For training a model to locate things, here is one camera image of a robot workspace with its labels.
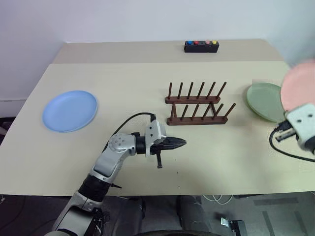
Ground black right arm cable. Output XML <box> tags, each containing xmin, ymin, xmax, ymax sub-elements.
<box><xmin>269</xmin><ymin>122</ymin><xmax>315</xmax><ymax>162</ymax></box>

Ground dark rounded shape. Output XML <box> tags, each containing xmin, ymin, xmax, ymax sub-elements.
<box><xmin>176</xmin><ymin>195</ymin><xmax>212</xmax><ymax>233</ymax></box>

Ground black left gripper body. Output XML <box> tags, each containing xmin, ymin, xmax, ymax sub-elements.
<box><xmin>150</xmin><ymin>136</ymin><xmax>173</xmax><ymax>169</ymax></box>

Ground black button box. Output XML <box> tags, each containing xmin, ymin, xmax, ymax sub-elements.
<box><xmin>184</xmin><ymin>40</ymin><xmax>220</xmax><ymax>54</ymax></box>

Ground white floor cable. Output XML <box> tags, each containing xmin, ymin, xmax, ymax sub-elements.
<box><xmin>201</xmin><ymin>194</ymin><xmax>233</xmax><ymax>205</ymax></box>

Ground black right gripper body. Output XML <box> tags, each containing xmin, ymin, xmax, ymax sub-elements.
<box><xmin>275</xmin><ymin>121</ymin><xmax>297</xmax><ymax>142</ymax></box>

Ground metal floor bracket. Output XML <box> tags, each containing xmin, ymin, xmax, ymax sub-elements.
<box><xmin>220</xmin><ymin>217</ymin><xmax>248</xmax><ymax>236</ymax></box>

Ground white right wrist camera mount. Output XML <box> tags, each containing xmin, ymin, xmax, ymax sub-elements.
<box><xmin>286</xmin><ymin>103</ymin><xmax>315</xmax><ymax>149</ymax></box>

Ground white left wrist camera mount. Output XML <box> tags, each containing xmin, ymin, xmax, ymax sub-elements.
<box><xmin>144</xmin><ymin>119</ymin><xmax>168</xmax><ymax>157</ymax></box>

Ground green plate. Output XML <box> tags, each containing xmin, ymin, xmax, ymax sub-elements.
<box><xmin>246</xmin><ymin>83</ymin><xmax>289</xmax><ymax>123</ymax></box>

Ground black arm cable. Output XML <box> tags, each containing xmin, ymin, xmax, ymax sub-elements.
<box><xmin>269</xmin><ymin>122</ymin><xmax>315</xmax><ymax>162</ymax></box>
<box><xmin>104</xmin><ymin>112</ymin><xmax>156</xmax><ymax>150</ymax></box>

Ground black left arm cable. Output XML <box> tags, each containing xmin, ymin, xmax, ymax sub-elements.
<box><xmin>104</xmin><ymin>112</ymin><xmax>156</xmax><ymax>150</ymax></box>

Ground pink plate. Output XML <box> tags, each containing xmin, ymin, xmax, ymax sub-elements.
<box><xmin>280</xmin><ymin>61</ymin><xmax>315</xmax><ymax>114</ymax></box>

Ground wooden dish rack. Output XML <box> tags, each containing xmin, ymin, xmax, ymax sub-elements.
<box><xmin>164</xmin><ymin>81</ymin><xmax>237</xmax><ymax>126</ymax></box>

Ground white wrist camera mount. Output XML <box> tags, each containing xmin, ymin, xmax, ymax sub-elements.
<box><xmin>144</xmin><ymin>119</ymin><xmax>168</xmax><ymax>157</ymax></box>
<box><xmin>286</xmin><ymin>103</ymin><xmax>315</xmax><ymax>149</ymax></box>

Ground blue plate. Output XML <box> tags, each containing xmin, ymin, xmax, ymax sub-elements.
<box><xmin>41</xmin><ymin>90</ymin><xmax>99</xmax><ymax>133</ymax></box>

